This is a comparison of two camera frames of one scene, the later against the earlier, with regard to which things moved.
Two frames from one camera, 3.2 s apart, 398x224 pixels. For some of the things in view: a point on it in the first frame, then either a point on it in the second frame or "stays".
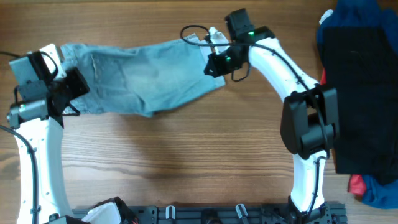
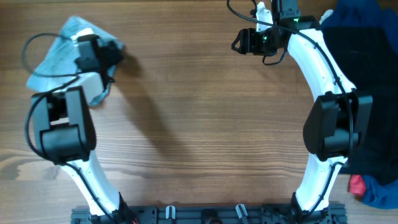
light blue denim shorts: (141, 81) to (57, 65)
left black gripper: (76, 83) to (109, 53)
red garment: (357, 184) stays
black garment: (362, 63) stays
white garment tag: (327, 14) stays
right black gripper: (211, 64) to (245, 41)
